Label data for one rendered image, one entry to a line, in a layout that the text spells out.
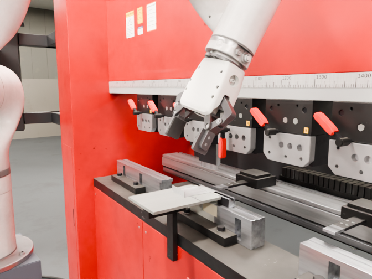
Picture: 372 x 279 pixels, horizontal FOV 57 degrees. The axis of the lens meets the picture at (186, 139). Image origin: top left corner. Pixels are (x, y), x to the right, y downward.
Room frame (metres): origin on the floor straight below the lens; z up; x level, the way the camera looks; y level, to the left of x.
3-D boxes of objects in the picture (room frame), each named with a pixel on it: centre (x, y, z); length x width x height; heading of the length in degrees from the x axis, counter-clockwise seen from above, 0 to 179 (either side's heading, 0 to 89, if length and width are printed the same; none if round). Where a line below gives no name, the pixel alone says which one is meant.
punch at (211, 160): (1.20, -0.08, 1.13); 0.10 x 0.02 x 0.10; 34
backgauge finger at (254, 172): (1.29, -0.22, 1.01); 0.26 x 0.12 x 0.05; 124
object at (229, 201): (1.18, -0.10, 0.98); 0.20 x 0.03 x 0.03; 34
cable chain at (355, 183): (1.26, -0.53, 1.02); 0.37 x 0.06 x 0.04; 34
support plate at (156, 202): (1.12, 0.04, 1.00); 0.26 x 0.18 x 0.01; 124
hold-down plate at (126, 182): (1.67, 0.30, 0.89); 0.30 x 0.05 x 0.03; 34
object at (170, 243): (1.10, 0.07, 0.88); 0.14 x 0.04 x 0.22; 124
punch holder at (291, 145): (0.89, -0.29, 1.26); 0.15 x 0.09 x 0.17; 34
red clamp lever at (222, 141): (1.04, -0.12, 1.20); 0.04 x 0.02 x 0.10; 124
